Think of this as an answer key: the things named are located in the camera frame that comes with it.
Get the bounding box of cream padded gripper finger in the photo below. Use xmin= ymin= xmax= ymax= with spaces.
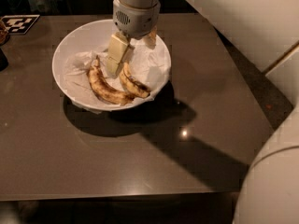
xmin=106 ymin=32 xmax=134 ymax=78
xmin=143 ymin=26 xmax=157 ymax=49

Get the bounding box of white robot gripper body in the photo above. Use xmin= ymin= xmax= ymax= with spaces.
xmin=113 ymin=0 xmax=161 ymax=39

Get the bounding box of spotted banana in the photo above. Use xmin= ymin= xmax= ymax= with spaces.
xmin=119 ymin=63 xmax=151 ymax=98
xmin=87 ymin=57 xmax=135 ymax=105

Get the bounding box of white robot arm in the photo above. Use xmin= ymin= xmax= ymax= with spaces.
xmin=151 ymin=0 xmax=299 ymax=224

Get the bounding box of white round bowl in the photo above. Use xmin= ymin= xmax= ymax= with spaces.
xmin=51 ymin=18 xmax=172 ymax=113

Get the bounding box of white paper towel liner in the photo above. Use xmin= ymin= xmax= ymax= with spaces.
xmin=60 ymin=36 xmax=171 ymax=113

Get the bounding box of black white fiducial marker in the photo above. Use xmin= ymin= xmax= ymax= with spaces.
xmin=1 ymin=15 xmax=39 ymax=35

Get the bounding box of brown object at edge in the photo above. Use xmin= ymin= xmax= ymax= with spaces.
xmin=0 ymin=21 xmax=10 ymax=46

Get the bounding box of dark object at edge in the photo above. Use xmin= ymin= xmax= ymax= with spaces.
xmin=0 ymin=49 xmax=8 ymax=71

